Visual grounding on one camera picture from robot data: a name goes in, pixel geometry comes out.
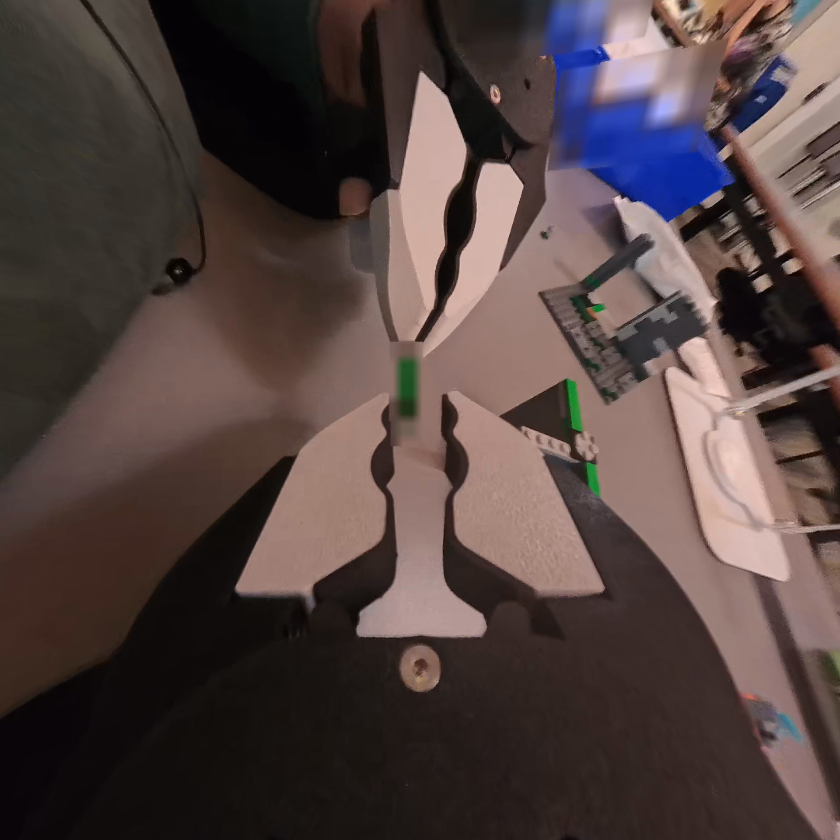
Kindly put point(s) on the dark grey brick panel assembly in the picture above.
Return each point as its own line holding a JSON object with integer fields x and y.
{"x": 544, "y": 420}

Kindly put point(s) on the blue plastic bin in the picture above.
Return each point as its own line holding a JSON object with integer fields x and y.
{"x": 663, "y": 190}
{"x": 761, "y": 92}

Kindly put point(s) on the small orange blue brick figure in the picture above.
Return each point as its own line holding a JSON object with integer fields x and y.
{"x": 771, "y": 722}

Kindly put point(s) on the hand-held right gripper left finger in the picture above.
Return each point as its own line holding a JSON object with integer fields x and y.
{"x": 328, "y": 518}

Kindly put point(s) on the person's left hand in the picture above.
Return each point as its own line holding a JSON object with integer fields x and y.
{"x": 355, "y": 197}

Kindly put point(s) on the person's green hoodie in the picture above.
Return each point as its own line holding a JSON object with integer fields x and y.
{"x": 79, "y": 229}

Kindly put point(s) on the grey desk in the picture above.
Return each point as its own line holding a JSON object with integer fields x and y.
{"x": 643, "y": 499}

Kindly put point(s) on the white paper bag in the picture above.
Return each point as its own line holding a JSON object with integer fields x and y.
{"x": 640, "y": 223}

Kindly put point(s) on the white desk stand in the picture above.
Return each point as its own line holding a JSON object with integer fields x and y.
{"x": 722, "y": 499}

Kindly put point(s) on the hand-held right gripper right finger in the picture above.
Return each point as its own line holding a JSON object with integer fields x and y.
{"x": 518, "y": 518}

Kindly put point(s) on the black office chair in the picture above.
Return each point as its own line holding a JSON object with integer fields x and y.
{"x": 761, "y": 308}

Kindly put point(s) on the light grey studded brick plate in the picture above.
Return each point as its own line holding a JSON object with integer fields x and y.
{"x": 564, "y": 446}

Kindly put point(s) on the grey brick baseplate build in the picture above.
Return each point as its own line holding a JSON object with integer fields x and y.
{"x": 604, "y": 341}

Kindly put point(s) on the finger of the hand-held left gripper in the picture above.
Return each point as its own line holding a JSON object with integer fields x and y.
{"x": 489, "y": 229}
{"x": 420, "y": 197}

